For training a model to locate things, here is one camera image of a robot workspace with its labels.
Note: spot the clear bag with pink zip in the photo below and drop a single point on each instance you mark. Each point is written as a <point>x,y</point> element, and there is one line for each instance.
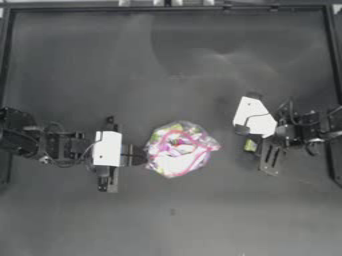
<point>178,163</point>

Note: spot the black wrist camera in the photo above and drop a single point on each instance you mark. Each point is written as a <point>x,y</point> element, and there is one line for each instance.
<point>242,129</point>

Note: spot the black table frame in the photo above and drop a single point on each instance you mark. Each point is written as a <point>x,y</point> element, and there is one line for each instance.
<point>134,7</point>

